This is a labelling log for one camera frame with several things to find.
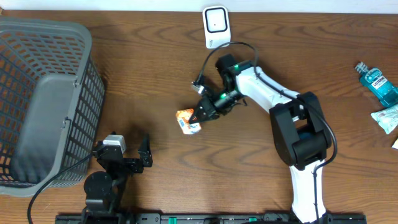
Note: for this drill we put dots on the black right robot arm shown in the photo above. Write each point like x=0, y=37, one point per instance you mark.
x=300, y=133

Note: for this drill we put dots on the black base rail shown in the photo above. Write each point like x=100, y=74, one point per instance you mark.
x=156, y=218

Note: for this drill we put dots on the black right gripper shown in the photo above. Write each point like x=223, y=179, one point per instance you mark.
x=209, y=111

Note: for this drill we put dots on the teal wet wipes pack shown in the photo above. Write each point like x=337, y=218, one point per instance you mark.
x=387, y=118

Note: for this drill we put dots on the orange small carton box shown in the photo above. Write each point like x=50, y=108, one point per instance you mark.
x=183, y=117

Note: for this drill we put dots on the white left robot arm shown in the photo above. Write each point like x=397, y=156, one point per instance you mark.
x=104, y=189

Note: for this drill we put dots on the white barcode scanner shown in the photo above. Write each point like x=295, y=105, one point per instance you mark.
x=216, y=26

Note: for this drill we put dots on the yellow snack bag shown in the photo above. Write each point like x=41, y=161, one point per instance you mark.
x=395, y=144

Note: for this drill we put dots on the grey plastic basket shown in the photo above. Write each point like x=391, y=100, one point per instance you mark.
x=51, y=101

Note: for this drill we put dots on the blue mouthwash bottle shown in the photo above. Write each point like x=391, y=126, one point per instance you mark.
x=378, y=84

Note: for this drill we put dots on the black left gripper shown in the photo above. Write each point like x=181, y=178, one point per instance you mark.
x=145, y=154

